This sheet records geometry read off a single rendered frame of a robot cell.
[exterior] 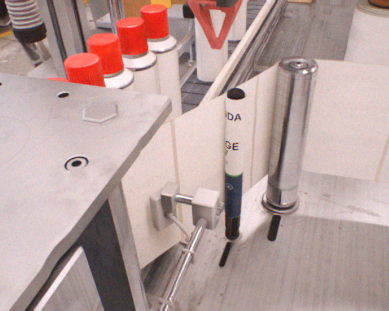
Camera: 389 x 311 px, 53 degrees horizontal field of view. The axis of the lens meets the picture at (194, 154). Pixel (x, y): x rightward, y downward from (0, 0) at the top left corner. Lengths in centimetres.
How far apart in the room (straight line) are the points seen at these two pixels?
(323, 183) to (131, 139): 41
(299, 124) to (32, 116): 29
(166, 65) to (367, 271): 33
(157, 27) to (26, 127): 34
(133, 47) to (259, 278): 29
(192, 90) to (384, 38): 34
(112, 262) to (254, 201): 34
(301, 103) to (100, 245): 28
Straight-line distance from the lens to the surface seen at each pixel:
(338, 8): 137
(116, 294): 20
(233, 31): 93
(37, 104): 19
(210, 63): 74
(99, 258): 18
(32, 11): 47
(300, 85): 39
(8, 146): 17
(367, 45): 58
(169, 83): 52
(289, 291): 42
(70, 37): 59
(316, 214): 50
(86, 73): 37
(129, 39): 46
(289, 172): 45
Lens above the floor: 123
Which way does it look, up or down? 38 degrees down
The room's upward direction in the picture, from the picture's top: 3 degrees counter-clockwise
